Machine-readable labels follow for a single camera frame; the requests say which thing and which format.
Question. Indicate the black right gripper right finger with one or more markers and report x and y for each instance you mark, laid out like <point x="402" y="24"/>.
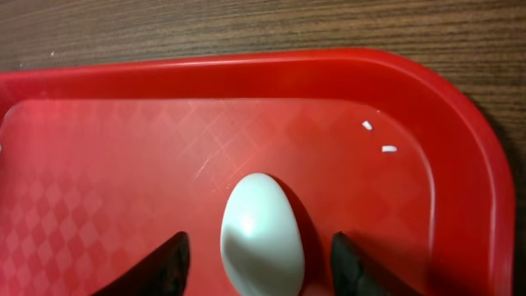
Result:
<point x="354" y="273"/>

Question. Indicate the white plastic spoon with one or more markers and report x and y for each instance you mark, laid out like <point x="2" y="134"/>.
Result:
<point x="260" y="242"/>

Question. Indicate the red plastic tray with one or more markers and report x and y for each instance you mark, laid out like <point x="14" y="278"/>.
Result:
<point x="100" y="165"/>

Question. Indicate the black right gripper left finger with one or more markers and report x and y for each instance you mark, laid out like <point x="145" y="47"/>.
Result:
<point x="162" y="272"/>

